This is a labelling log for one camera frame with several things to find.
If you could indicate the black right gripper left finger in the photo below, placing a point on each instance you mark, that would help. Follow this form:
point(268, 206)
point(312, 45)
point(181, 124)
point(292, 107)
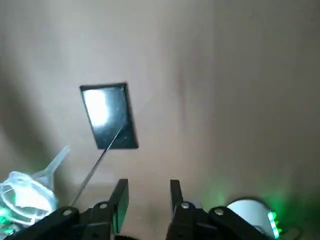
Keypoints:
point(95, 222)

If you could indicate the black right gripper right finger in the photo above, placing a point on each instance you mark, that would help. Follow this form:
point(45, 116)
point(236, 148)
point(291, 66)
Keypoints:
point(190, 225)

